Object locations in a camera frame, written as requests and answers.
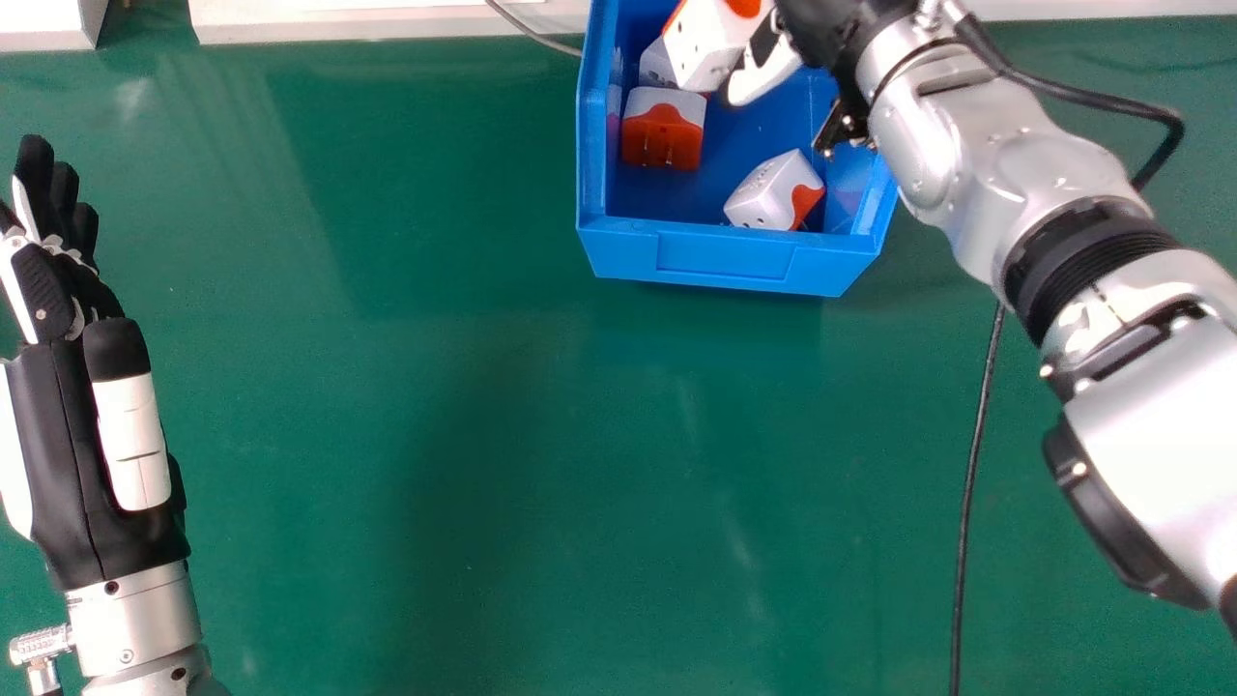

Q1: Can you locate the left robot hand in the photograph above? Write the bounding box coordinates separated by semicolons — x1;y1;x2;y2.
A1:
0;133;192;594

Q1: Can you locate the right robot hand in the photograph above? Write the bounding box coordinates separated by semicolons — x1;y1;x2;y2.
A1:
724;0;919;108

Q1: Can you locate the white-and-orange plug adapter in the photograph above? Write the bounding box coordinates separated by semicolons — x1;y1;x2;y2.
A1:
619;86;708;173
661;0;776;95
722;148;827;233
638;37;680;91

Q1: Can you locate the blue plastic bin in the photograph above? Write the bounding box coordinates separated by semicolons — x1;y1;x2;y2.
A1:
575;0;901;299

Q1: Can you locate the grey cable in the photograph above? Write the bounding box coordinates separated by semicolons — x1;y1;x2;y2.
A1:
482;0;587;60

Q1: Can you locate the black cable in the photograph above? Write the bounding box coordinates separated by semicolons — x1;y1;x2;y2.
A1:
948;17;1187;696

